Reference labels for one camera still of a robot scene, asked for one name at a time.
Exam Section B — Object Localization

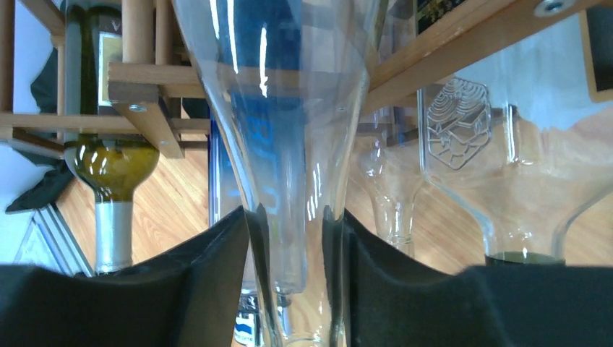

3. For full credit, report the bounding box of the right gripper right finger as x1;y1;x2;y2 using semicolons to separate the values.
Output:
322;210;612;346

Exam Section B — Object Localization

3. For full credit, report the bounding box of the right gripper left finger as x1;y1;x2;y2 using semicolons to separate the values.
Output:
1;208;249;346

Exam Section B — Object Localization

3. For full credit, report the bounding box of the dark green wine bottle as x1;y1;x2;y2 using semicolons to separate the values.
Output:
64;1;160;275

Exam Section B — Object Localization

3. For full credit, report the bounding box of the clear tall wine bottle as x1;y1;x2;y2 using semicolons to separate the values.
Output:
173;0;387;346

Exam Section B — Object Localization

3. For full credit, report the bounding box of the brown wooden wine rack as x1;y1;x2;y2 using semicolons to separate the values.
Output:
1;1;601;158

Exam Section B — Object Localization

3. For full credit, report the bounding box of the blue bottle with BLUE text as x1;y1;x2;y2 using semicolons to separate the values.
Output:
207;0;307;346

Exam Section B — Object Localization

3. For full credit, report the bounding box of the black cloth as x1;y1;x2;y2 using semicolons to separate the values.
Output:
6;49;74;213

